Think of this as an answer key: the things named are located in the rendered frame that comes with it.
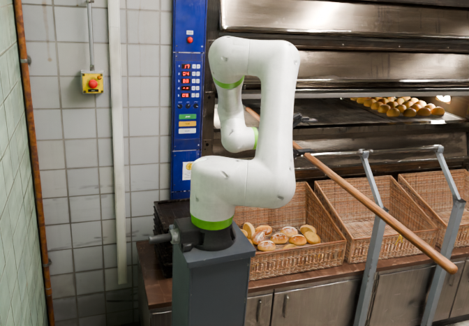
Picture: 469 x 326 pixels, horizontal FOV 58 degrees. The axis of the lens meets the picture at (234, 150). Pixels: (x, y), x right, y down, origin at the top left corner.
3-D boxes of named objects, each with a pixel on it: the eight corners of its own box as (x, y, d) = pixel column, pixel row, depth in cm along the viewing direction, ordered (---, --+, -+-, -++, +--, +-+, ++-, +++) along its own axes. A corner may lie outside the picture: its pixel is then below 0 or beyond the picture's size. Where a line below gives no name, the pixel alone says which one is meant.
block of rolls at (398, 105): (340, 95, 333) (342, 89, 331) (392, 95, 348) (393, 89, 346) (390, 118, 279) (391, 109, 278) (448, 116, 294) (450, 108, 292)
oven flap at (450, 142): (212, 177, 236) (211, 140, 236) (464, 158, 292) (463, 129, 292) (214, 177, 232) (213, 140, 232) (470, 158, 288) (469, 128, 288)
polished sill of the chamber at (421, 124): (210, 135, 235) (210, 128, 233) (465, 124, 291) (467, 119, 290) (213, 139, 229) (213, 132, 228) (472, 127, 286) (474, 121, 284)
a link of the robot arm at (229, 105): (214, 91, 144) (247, 87, 145) (210, 62, 148) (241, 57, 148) (219, 129, 179) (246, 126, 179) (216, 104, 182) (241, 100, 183)
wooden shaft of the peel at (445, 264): (458, 275, 122) (460, 267, 121) (449, 276, 121) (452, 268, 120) (250, 111, 272) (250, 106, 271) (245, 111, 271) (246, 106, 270)
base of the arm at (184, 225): (153, 262, 114) (153, 242, 112) (143, 233, 127) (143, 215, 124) (243, 246, 123) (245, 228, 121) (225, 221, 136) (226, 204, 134)
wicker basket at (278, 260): (215, 231, 248) (217, 188, 238) (301, 220, 266) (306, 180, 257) (243, 283, 205) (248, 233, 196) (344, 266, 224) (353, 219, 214)
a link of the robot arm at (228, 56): (247, 65, 127) (250, 29, 131) (204, 61, 127) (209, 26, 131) (246, 91, 144) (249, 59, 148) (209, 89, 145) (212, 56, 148)
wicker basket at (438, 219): (388, 211, 286) (396, 172, 277) (455, 203, 303) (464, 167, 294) (441, 251, 243) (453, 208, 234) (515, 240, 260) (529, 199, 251)
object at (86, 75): (82, 91, 200) (80, 69, 196) (104, 90, 203) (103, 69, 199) (82, 94, 193) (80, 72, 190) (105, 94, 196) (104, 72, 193)
